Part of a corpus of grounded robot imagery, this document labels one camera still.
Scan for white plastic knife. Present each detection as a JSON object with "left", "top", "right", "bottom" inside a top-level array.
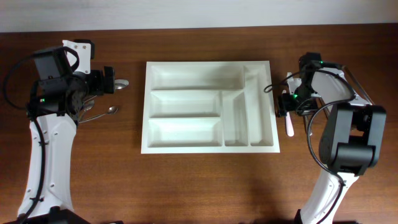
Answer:
[{"left": 280, "top": 90, "right": 295, "bottom": 138}]

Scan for steel fork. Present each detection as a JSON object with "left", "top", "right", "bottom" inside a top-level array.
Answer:
[{"left": 303, "top": 115, "right": 312, "bottom": 136}]

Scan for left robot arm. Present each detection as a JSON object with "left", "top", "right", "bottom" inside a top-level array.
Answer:
[{"left": 16, "top": 41, "right": 115, "bottom": 223}]

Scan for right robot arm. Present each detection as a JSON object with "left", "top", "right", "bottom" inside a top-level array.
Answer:
[{"left": 277, "top": 52, "right": 386, "bottom": 223}]

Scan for large steel spoon near tray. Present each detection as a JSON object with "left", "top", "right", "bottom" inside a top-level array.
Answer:
[{"left": 114, "top": 79, "right": 129, "bottom": 90}]

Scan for small steel teaspoon left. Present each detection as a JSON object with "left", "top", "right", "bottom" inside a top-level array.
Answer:
[{"left": 78, "top": 100, "right": 95, "bottom": 121}]

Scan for small steel teaspoon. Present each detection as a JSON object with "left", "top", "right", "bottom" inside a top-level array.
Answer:
[
  {"left": 79, "top": 106, "right": 118, "bottom": 124},
  {"left": 78, "top": 100, "right": 95, "bottom": 121}
]

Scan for small steel teaspoon right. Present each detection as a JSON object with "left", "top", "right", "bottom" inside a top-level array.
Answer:
[{"left": 79, "top": 106, "right": 118, "bottom": 124}]

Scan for steel tongs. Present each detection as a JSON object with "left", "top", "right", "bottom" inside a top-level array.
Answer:
[{"left": 338, "top": 63, "right": 385, "bottom": 126}]

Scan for white plastic cutlery tray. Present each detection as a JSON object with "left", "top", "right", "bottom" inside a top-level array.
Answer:
[{"left": 141, "top": 61, "right": 280, "bottom": 154}]

